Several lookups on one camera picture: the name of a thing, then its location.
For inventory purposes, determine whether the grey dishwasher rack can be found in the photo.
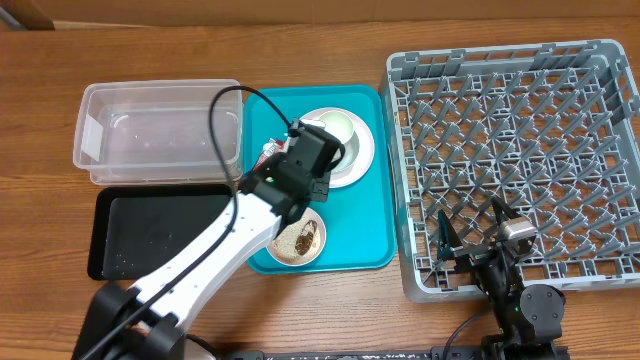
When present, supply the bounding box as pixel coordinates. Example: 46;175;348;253
380;39;639;303

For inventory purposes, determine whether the cream plastic cup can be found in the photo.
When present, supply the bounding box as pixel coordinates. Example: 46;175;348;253
318;110;354;144

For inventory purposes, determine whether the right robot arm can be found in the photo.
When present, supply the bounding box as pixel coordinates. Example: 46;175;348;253
438;197;570;359

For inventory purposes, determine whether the red snack wrapper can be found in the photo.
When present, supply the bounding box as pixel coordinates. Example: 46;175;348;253
254;138;286;169

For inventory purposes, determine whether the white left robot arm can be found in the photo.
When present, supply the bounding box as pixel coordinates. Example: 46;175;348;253
73;123;345;359

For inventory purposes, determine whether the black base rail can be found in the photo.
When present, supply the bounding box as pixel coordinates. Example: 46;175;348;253
219;345;571;360

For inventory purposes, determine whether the metal frame post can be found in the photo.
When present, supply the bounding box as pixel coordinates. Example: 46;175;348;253
0;7;25;31

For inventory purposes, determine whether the teal plastic tray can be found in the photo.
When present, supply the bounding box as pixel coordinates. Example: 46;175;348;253
247;85;397;275

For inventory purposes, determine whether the clear plastic bin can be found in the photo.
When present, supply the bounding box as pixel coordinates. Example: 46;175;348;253
73;79;243;186

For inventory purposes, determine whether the grey-white bowl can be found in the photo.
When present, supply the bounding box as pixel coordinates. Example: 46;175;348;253
331;132;360;174

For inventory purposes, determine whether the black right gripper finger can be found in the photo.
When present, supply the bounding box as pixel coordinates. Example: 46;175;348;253
437;210;463;260
491;196;520;223

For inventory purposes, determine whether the pink round plate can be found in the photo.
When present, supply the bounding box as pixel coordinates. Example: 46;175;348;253
301;107;375;188

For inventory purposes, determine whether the black tray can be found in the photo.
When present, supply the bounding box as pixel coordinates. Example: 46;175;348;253
87;184;231;280

